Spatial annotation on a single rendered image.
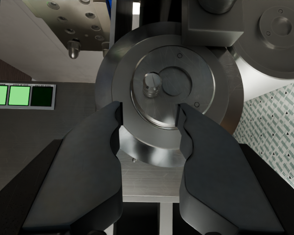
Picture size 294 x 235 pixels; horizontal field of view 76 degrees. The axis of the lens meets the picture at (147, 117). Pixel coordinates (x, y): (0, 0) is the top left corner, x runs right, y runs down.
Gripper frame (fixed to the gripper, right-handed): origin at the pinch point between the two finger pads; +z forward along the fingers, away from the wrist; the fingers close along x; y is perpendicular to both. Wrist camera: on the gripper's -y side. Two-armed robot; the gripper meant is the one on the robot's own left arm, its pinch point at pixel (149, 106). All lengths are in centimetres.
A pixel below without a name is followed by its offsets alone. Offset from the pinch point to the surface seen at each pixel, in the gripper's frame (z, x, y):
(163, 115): 3.1, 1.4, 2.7
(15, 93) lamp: 36, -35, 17
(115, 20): 11.7, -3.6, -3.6
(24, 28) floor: 234, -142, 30
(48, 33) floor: 242, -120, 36
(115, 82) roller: 6.6, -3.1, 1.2
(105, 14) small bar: 32.6, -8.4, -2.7
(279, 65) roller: 9.2, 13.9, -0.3
